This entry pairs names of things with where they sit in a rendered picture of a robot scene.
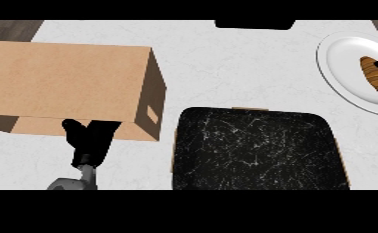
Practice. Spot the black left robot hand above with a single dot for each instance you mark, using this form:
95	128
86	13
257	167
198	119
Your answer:
93	142

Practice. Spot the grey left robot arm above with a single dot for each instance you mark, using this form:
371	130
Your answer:
82	179

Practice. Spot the black marbled tray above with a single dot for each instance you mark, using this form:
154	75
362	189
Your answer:
259	150

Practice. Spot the white round plate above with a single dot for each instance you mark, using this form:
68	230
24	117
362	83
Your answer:
345	70

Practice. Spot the brown croissant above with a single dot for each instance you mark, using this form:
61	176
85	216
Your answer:
370	70

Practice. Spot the brown cardboard box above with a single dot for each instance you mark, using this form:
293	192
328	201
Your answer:
74	83

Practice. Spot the black appliance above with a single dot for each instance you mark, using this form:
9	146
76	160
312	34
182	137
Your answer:
254	24

